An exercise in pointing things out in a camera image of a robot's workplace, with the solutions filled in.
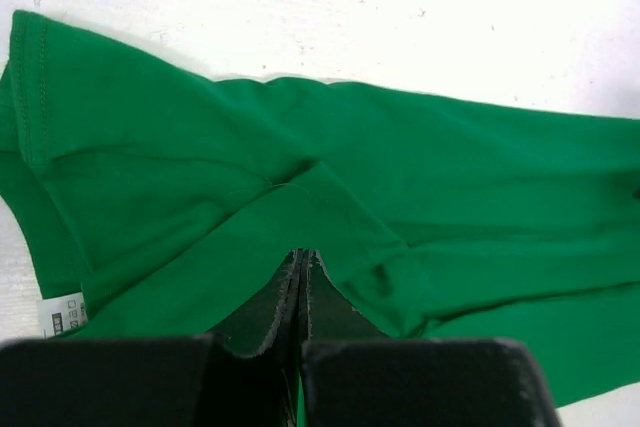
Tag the green t shirt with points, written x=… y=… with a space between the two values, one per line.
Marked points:
x=497 y=247

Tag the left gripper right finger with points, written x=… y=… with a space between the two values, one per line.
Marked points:
x=343 y=357

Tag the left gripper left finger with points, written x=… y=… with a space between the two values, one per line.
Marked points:
x=256 y=354

